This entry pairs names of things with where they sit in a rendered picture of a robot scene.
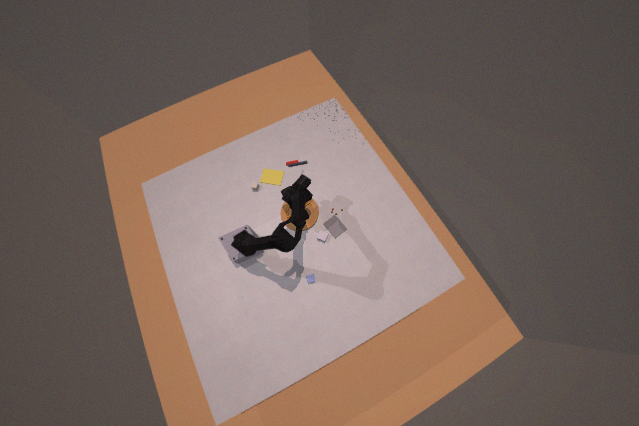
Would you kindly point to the orange round board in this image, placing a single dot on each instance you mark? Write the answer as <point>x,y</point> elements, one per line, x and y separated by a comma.
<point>312,210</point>

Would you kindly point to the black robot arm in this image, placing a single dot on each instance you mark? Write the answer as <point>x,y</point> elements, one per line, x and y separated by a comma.
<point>280,239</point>

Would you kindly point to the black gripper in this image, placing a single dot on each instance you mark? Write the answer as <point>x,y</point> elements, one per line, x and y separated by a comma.
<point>283,193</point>

